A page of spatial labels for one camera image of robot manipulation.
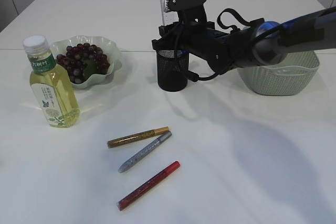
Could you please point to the yellow tea bottle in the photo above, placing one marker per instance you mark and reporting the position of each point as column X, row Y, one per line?
column 50, row 84

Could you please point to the black mesh pen holder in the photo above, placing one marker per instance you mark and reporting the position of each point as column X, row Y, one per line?
column 170, row 77

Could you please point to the purple artificial grape bunch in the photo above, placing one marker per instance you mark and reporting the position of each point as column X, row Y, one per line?
column 82, row 61

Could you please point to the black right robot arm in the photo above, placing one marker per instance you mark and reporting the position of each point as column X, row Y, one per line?
column 260, row 44

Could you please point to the blue scissors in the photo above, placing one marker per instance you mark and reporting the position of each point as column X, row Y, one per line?
column 182, row 53

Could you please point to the green wavy glass plate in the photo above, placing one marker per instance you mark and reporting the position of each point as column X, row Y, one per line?
column 108, row 46

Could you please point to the pink purple scissors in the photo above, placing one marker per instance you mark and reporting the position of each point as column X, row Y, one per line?
column 169, row 54

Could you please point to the red glitter pen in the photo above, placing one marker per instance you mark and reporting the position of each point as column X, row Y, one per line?
column 147, row 186

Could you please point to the clear plastic ruler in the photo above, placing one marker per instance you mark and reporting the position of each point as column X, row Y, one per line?
column 167, row 17

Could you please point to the silver glitter pen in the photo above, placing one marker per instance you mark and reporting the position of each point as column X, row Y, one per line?
column 141, row 154

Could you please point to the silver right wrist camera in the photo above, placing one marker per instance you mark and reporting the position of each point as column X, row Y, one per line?
column 178, row 5

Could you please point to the green plastic woven basket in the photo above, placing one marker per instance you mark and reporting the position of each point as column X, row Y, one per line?
column 289, row 77

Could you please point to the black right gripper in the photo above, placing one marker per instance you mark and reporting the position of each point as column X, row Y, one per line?
column 200, row 39

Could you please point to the gold glitter pen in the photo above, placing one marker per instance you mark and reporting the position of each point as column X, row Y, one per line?
column 136, row 137

